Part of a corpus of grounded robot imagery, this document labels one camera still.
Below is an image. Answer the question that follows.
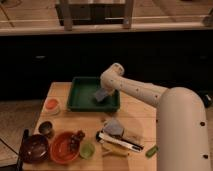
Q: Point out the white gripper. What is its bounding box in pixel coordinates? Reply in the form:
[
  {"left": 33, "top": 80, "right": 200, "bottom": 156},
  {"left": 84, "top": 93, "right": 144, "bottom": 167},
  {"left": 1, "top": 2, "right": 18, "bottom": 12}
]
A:
[{"left": 101, "top": 83, "right": 115, "bottom": 96}]

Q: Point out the blue grey sponge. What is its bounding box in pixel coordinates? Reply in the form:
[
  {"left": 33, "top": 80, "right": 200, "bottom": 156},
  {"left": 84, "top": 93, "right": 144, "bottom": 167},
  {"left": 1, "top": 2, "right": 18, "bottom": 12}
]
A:
[{"left": 94, "top": 88, "right": 109, "bottom": 102}]

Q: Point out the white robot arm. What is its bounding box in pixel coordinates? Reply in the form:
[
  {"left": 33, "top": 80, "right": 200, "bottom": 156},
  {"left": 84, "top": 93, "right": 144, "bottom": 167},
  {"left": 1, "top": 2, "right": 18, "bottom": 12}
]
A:
[{"left": 100, "top": 63, "right": 213, "bottom": 171}]

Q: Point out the green plastic tray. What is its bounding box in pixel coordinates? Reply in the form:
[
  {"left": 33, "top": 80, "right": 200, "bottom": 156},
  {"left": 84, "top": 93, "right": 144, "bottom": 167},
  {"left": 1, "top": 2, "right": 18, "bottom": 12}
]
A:
[{"left": 67, "top": 77, "right": 120, "bottom": 112}]

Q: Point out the grey cloth piece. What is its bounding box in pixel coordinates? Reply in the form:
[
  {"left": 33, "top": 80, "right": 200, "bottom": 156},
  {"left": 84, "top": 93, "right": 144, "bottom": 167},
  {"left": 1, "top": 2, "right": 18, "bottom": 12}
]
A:
[{"left": 103, "top": 119, "right": 124, "bottom": 136}]

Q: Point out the white jar orange lid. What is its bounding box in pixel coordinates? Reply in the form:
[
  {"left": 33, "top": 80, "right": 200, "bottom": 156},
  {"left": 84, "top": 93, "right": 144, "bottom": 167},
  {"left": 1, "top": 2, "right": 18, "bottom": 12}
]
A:
[{"left": 45, "top": 98, "right": 60, "bottom": 115}]

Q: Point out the brown grape bunch toy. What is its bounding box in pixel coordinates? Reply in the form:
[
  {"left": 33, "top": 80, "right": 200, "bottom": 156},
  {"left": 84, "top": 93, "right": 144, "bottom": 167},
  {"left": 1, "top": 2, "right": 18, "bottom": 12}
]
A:
[{"left": 69, "top": 131, "right": 85, "bottom": 151}]

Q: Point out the yellow banana toy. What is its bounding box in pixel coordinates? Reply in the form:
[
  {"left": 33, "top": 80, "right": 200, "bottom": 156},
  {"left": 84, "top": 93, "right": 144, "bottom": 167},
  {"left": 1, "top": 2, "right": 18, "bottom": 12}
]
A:
[{"left": 102, "top": 142, "right": 129, "bottom": 156}]

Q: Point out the small green cup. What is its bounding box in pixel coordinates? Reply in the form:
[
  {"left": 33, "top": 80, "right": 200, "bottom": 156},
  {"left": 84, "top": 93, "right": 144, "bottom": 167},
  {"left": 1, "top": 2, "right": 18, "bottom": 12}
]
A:
[{"left": 80, "top": 141, "right": 95, "bottom": 159}]

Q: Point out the small metal cup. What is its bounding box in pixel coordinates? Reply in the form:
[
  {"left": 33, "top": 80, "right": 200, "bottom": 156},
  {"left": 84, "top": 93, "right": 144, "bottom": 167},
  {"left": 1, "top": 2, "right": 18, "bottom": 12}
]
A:
[{"left": 38, "top": 121, "right": 54, "bottom": 138}]

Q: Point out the green chili pepper toy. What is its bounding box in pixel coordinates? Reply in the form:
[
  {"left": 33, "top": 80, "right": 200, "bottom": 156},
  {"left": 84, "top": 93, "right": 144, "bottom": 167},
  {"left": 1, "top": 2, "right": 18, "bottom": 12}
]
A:
[{"left": 145, "top": 145, "right": 158, "bottom": 158}]

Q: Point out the orange bowl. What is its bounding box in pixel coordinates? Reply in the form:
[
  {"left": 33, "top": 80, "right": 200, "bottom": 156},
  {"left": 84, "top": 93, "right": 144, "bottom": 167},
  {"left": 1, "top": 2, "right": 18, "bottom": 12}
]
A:
[{"left": 49, "top": 131, "right": 80, "bottom": 165}]

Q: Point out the dark maroon bowl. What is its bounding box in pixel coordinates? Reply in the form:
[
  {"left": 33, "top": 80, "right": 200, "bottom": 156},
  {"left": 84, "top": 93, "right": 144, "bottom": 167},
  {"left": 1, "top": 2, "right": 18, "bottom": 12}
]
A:
[{"left": 19, "top": 134, "right": 49, "bottom": 164}]

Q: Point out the white black handled utensil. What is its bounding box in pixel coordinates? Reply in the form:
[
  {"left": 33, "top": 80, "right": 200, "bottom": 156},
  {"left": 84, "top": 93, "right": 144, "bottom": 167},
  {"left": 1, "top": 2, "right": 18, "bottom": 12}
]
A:
[{"left": 96, "top": 131, "right": 144, "bottom": 152}]

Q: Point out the wooden stool frame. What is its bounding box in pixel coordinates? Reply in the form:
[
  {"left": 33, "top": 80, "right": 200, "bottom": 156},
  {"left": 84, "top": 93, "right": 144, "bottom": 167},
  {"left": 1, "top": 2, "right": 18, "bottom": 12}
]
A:
[{"left": 54, "top": 0, "right": 134, "bottom": 31}]

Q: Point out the black spoon handle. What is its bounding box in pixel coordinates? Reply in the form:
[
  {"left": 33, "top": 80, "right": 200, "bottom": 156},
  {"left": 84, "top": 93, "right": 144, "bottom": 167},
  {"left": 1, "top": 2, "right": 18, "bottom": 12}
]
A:
[{"left": 16, "top": 128, "right": 30, "bottom": 171}]

